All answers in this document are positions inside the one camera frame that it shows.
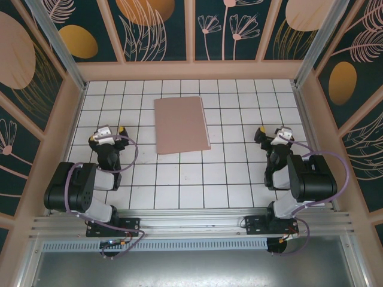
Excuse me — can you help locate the brown paper folder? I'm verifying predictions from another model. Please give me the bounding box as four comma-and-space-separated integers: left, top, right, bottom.
153, 95, 212, 155

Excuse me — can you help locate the small circuit board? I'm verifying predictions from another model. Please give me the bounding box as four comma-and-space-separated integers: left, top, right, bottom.
100, 238, 129, 249

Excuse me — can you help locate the grey metal sheet tray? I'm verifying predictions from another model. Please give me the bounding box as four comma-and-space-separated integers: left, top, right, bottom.
17, 234, 370, 287

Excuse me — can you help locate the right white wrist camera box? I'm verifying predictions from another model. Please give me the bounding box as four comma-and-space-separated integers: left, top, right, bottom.
270, 126, 296, 146

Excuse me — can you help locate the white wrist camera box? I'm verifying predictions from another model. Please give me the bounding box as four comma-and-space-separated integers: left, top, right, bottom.
89, 126, 116, 146
270, 126, 296, 146

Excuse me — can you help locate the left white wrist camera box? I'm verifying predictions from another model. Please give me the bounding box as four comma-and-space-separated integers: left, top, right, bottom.
89, 126, 116, 146

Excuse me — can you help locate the aluminium side rail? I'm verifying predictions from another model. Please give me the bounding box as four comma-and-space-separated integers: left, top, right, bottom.
291, 79, 341, 210
46, 82, 89, 216

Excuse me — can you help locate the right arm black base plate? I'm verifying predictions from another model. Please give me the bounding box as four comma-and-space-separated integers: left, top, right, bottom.
244, 215, 300, 237

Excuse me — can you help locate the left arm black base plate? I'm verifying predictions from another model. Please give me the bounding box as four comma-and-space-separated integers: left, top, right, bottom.
86, 216, 141, 239

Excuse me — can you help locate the orange wire connector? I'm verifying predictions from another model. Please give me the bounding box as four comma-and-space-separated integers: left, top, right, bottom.
278, 232, 300, 243

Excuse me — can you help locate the aluminium corner post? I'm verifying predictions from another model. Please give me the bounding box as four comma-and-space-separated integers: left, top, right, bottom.
294, 0, 341, 87
25, 0, 88, 92

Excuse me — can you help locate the aluminium front rail frame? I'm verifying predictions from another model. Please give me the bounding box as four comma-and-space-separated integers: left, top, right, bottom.
29, 209, 355, 240

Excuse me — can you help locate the slotted grey cable duct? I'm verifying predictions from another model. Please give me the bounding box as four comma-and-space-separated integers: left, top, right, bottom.
41, 238, 269, 252

